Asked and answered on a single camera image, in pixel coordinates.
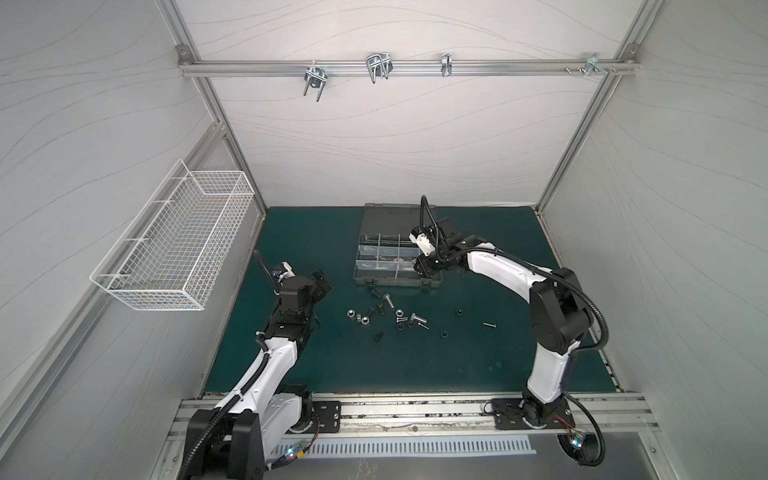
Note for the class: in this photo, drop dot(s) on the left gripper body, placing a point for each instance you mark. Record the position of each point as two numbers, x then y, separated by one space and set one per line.
314 293

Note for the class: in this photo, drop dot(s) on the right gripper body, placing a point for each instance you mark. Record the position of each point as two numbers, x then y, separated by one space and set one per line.
429 262

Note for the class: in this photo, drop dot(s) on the silver hex bolt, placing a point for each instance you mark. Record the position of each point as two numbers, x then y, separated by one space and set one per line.
416 318
389 301

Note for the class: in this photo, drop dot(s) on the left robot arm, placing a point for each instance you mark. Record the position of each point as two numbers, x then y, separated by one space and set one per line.
260 409

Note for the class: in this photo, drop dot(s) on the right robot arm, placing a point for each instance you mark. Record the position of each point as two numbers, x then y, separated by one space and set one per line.
561 314

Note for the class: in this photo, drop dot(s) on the grey compartment organizer box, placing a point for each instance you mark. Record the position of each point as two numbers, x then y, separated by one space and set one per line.
385 255

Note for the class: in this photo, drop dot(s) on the white vent strip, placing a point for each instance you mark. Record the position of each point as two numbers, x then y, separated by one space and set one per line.
421 447

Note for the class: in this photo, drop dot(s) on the metal u-bolt clamp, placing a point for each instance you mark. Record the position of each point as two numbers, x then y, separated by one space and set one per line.
379 65
315 78

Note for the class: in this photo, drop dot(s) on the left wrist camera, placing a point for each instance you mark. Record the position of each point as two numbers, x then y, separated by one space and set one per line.
283 271

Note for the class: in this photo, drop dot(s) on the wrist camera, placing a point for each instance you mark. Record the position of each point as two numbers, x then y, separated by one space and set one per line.
283 271
422 241

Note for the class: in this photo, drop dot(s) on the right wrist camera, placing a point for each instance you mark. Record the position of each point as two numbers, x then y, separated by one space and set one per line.
422 241

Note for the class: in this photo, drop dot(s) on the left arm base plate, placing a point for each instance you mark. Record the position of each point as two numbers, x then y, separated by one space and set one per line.
318 417

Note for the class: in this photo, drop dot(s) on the white wire basket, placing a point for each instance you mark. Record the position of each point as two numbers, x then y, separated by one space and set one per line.
170 255

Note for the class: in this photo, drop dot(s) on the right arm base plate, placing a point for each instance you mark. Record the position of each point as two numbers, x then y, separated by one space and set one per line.
510 414

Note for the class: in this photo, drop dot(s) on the small metal bracket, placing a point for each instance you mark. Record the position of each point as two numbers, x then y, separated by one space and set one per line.
446 65

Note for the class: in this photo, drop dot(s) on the right metal rail clamp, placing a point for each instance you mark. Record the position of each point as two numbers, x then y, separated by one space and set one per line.
591 67

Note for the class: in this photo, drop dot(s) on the aluminium crossbar rail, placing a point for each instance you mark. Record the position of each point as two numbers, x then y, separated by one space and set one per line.
401 68

